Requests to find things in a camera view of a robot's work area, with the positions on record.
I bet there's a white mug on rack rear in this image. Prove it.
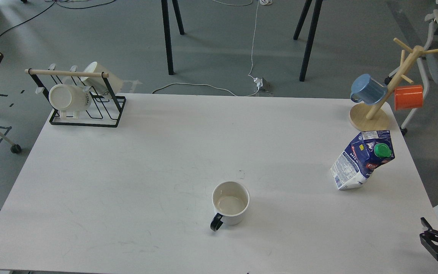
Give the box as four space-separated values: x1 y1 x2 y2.
80 61 124 100

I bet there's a blue mug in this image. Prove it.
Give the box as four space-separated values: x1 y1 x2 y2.
351 73 387 105

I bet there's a black table leg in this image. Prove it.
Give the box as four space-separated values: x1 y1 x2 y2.
293 0 323 83
160 0 185 76

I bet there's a black table leg left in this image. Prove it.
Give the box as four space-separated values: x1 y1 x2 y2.
160 0 185 76

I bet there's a black wire mug rack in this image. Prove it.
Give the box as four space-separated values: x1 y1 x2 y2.
25 68 126 128

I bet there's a wooden mug tree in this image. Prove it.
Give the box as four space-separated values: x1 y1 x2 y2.
349 38 438 131

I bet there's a white mug on rack front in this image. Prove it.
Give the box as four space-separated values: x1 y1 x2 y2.
49 84 92 112

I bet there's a white mug black handle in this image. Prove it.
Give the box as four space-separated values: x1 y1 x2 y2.
210 182 250 232

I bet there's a black table leg right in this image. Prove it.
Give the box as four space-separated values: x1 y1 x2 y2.
293 0 323 83

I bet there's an orange mug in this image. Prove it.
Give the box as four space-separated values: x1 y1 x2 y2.
394 85 424 111

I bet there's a white floor cable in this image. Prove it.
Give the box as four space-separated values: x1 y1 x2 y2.
151 0 273 96

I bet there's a black floor cable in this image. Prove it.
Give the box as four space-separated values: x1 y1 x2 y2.
0 0 116 42

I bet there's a white mug on rack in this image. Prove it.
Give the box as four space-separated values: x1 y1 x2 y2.
49 84 92 112
80 61 124 100

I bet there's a blue white milk carton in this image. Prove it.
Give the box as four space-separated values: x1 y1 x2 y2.
330 130 395 190

